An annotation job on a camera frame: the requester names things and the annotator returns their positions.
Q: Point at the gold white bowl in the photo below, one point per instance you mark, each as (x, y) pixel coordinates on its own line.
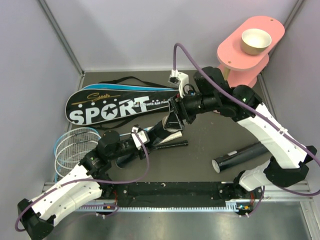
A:
(254, 41)

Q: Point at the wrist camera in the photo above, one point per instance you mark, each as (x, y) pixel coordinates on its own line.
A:
(180, 80)
(139, 136)

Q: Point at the white badminton racket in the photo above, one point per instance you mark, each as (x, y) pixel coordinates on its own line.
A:
(109, 148)

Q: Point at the black grip badminton racket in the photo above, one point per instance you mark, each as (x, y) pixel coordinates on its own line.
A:
(177, 143)

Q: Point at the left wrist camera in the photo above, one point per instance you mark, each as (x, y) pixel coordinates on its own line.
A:
(139, 136)

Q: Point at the black shuttlecock tube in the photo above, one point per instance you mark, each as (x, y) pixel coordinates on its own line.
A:
(239, 156)
(157, 134)

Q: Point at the blue badminton racket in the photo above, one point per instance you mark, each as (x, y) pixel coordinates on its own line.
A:
(72, 147)

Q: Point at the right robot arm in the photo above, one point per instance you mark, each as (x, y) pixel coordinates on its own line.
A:
(288, 163)

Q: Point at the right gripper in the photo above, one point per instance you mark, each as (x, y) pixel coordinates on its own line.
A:
(177, 104)

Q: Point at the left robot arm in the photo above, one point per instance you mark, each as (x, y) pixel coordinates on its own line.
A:
(87, 181)

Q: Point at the black sport racket bag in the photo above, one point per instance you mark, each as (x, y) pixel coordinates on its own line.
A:
(119, 99)

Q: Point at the pink three-tier shelf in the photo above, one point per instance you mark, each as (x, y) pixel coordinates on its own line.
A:
(245, 53)

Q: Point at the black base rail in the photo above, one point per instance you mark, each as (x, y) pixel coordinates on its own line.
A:
(175, 197)

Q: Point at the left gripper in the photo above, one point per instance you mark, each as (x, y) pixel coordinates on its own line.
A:
(141, 153)

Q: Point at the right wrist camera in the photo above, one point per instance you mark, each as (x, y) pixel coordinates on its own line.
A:
(180, 80)

